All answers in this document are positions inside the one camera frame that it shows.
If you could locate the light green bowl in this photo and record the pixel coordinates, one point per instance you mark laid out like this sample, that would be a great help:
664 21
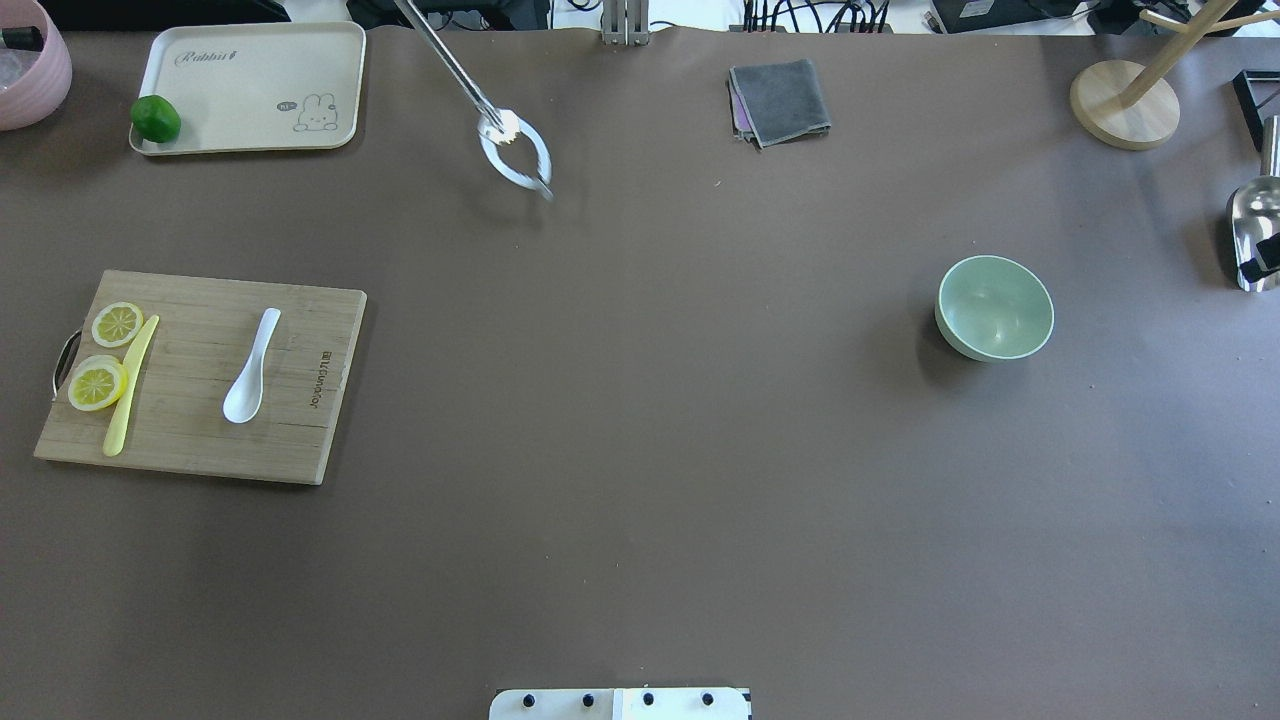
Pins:
993 310

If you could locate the white ceramic spoon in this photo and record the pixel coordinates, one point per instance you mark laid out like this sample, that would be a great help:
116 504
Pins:
244 397

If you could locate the pink ribbed bowl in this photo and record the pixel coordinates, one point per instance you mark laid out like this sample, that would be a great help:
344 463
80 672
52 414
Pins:
34 92

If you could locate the metal food tongs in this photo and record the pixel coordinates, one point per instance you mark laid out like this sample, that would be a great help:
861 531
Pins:
496 127

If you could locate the grey folded cloth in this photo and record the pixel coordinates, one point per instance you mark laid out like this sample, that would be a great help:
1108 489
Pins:
777 103

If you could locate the bamboo cutting board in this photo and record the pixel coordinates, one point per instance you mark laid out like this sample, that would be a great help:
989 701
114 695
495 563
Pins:
205 331

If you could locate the cream rabbit tray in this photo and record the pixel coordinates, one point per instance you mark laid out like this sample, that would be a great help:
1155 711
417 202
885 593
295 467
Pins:
256 87

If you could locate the upper lemon slice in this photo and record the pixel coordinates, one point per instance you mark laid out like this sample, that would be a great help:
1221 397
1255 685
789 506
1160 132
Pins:
117 324

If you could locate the lemon slice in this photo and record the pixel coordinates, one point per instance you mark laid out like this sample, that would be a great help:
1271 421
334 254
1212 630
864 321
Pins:
96 383
117 324

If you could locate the yellow plastic knife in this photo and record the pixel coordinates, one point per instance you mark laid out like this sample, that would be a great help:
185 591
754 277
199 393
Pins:
118 427

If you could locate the green pepper toy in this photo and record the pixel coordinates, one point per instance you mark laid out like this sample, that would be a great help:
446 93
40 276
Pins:
155 119

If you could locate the lower lemon slice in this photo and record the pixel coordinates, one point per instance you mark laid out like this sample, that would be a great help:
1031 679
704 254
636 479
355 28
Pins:
96 383

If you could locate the wooden mug tree stand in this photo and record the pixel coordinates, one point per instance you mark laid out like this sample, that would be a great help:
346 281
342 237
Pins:
1133 107

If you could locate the metal scoop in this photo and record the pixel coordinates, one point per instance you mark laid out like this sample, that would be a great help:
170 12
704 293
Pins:
1254 217

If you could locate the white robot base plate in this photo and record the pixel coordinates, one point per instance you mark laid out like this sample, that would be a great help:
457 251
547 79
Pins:
692 702

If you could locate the black frame object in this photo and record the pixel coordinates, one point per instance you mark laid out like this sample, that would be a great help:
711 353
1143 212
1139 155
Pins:
1255 89

